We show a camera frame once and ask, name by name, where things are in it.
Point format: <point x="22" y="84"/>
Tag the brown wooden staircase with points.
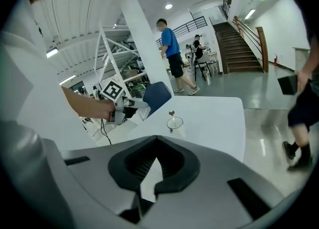
<point x="236" y="51"/>

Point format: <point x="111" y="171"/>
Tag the person's left forearm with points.
<point x="79" y="103"/>

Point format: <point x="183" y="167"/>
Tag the round ceiling light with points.
<point x="168" y="6"/>

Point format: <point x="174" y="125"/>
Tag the thin metal spoon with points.
<point x="171" y="112"/>

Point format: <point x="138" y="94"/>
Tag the white pillar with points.
<point x="147" y="43"/>

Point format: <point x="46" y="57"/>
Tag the white metal shelf rack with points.
<point x="109" y="46"/>

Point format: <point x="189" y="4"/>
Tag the red fire extinguisher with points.
<point x="275" y="61"/>

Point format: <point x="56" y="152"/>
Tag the person's left hand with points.
<point x="106" y="110"/>

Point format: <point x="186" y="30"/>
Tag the blue chair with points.
<point x="157" y="96"/>

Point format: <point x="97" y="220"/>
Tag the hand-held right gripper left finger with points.
<point x="94" y="168"/>

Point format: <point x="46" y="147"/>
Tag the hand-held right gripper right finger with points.
<point x="214" y="198"/>

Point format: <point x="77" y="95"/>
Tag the person's white shirt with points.
<point x="37" y="86"/>

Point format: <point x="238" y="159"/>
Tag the black balcony railing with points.
<point x="189" y="26"/>

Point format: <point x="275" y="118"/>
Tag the clear glass cup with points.
<point x="175" y="123"/>

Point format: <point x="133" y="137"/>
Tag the white chair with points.
<point x="203" y="65"/>

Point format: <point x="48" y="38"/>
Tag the black box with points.
<point x="287" y="84"/>

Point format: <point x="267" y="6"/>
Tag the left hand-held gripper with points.
<point x="112" y="90"/>

